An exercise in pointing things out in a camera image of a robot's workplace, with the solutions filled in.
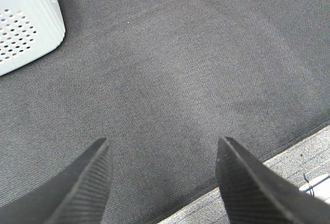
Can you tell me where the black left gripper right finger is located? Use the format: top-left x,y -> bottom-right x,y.
216,137 -> 329,223

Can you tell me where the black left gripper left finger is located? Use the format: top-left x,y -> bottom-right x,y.
1,138 -> 113,223

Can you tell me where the black table mat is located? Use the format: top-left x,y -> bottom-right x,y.
1,0 -> 329,223

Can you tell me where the grey perforated laundry basket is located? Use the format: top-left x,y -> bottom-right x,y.
1,0 -> 65,75

